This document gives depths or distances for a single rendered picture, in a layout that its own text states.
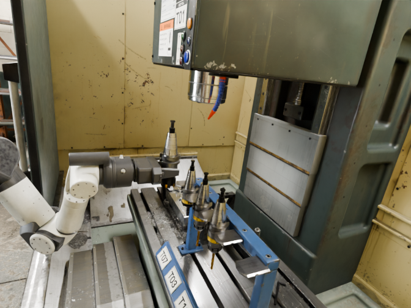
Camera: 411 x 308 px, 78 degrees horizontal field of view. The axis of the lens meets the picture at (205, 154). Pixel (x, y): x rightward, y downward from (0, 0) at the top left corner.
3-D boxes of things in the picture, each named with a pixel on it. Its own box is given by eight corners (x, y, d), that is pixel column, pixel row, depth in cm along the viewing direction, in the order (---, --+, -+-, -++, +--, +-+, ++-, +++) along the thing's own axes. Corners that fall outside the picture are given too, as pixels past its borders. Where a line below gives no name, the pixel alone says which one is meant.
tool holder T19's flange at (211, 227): (232, 234, 72) (233, 226, 71) (212, 238, 69) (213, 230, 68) (221, 221, 77) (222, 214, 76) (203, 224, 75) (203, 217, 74)
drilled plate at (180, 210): (183, 226, 116) (184, 217, 115) (165, 196, 141) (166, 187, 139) (227, 219, 126) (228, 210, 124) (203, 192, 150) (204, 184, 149)
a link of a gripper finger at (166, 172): (178, 176, 78) (158, 178, 76) (178, 167, 77) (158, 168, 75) (180, 178, 77) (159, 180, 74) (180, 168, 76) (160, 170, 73)
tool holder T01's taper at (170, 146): (180, 155, 77) (181, 134, 75) (166, 156, 75) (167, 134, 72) (174, 151, 80) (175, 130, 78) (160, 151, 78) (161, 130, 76)
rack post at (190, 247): (181, 255, 104) (188, 190, 94) (177, 247, 109) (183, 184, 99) (203, 250, 108) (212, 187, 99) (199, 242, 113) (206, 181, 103)
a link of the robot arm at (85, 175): (117, 198, 70) (70, 203, 66) (113, 173, 78) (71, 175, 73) (118, 167, 64) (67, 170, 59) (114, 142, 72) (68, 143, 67)
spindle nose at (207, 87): (233, 104, 104) (237, 74, 100) (199, 104, 96) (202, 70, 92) (212, 98, 117) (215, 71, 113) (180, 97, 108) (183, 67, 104)
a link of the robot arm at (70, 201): (99, 174, 67) (88, 209, 73) (98, 153, 73) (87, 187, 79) (72, 171, 63) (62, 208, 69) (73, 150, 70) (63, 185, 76)
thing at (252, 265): (243, 280, 55) (243, 277, 55) (230, 263, 60) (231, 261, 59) (268, 273, 58) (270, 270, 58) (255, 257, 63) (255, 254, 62)
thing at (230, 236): (219, 247, 64) (219, 245, 64) (210, 234, 69) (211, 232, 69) (243, 242, 67) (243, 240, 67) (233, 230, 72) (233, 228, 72)
